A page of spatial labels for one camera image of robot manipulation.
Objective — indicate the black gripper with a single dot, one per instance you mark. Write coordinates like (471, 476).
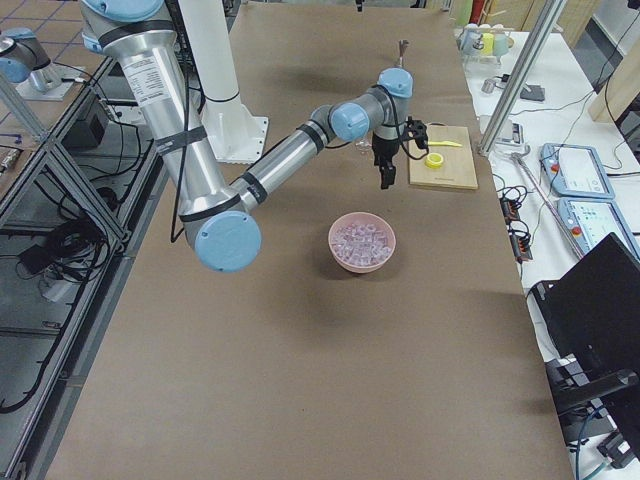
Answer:
(383, 151)

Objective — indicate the steel cocktail jigger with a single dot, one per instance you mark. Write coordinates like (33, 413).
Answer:
(402, 47)

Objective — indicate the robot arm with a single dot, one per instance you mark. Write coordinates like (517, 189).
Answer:
(26, 64)
(183, 78)

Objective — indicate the clear wine glass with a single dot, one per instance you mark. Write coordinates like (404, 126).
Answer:
(363, 146)

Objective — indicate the clear ice cubes pile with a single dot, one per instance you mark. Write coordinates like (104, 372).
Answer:
(361, 245)

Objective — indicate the yellow lemon slice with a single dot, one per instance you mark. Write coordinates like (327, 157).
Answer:
(434, 160)

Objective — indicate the yellow plastic knife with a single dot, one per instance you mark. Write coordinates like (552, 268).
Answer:
(444, 143)

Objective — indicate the bamboo cutting board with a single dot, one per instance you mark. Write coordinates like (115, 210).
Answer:
(458, 171)

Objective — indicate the pink bowl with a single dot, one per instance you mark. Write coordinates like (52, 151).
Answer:
(362, 217)

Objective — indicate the teach pendant upper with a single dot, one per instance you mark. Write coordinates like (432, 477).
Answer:
(575, 171)

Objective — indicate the teach pendant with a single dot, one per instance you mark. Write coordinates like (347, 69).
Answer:
(590, 220)
(575, 171)

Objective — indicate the teach pendant lower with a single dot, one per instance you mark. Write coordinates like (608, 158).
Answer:
(590, 220)

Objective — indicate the black monitor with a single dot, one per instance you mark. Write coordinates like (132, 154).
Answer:
(592, 313)

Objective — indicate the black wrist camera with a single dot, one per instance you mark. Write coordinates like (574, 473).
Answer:
(415, 130)

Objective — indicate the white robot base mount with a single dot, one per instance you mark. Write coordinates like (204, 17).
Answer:
(235, 134)

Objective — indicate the aluminium frame post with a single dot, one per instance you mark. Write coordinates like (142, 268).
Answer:
(527, 58)

